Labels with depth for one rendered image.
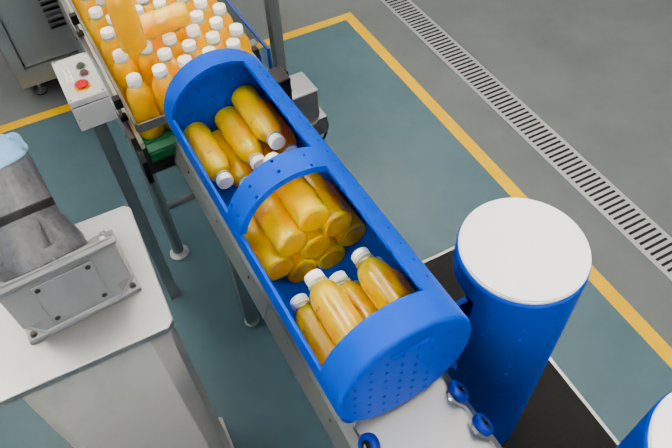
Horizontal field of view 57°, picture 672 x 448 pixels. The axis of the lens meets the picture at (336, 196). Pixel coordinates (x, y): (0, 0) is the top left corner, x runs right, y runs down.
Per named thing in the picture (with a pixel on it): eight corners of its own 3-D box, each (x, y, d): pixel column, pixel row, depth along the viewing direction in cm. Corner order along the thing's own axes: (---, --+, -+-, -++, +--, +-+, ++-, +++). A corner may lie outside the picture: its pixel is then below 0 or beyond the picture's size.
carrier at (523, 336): (496, 358, 211) (415, 376, 208) (557, 189, 144) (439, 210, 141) (530, 442, 192) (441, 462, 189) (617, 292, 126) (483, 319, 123)
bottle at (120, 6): (144, 36, 169) (123, -27, 155) (151, 50, 165) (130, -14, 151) (118, 44, 167) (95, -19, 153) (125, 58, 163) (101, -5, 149)
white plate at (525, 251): (557, 187, 143) (556, 190, 144) (441, 208, 140) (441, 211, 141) (616, 287, 125) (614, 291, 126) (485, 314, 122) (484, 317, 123)
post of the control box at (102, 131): (171, 299, 248) (85, 111, 172) (167, 292, 250) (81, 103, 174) (180, 295, 249) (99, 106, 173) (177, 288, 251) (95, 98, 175)
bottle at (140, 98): (169, 127, 181) (153, 76, 167) (155, 143, 177) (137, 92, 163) (150, 121, 183) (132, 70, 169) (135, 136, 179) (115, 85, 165)
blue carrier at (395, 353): (338, 442, 115) (336, 374, 94) (175, 155, 166) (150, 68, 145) (461, 370, 124) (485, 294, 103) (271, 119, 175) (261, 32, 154)
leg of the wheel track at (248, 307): (248, 330, 238) (219, 230, 190) (242, 318, 241) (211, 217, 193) (262, 323, 240) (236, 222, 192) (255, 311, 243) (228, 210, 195)
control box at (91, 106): (82, 132, 166) (68, 102, 159) (64, 91, 178) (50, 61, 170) (118, 118, 169) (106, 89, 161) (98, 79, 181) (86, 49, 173)
